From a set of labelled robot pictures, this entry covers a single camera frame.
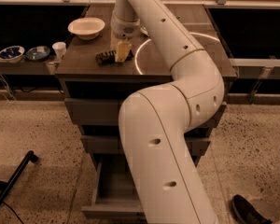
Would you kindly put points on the white bowl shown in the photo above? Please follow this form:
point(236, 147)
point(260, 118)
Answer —
point(86, 28)

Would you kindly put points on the grey bottom drawer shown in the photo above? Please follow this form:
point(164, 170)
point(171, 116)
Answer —
point(114, 195)

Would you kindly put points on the dark chocolate rxbar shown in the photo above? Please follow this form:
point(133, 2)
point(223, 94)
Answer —
point(107, 57)

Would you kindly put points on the grey drawer cabinet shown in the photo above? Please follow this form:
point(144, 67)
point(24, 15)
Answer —
point(82, 77)

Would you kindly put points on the black chair leg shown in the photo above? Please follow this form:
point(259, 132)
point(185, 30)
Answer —
point(6, 186)

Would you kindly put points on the blue patterned bowl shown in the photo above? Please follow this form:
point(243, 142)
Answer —
point(12, 54)

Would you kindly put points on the black shoe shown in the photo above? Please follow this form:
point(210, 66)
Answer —
point(245, 212)

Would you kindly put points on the white paper cup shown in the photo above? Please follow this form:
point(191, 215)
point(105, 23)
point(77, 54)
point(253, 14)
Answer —
point(60, 49)

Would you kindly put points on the green snack bag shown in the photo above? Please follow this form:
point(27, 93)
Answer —
point(144, 31)

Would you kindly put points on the grey middle drawer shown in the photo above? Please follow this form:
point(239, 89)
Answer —
point(112, 145)

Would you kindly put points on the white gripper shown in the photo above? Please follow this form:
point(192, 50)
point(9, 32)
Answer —
point(125, 27)

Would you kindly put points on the dark blue bowl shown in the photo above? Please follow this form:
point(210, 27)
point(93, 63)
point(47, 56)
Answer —
point(38, 54)

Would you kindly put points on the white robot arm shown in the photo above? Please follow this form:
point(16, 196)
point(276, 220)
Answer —
point(153, 121)

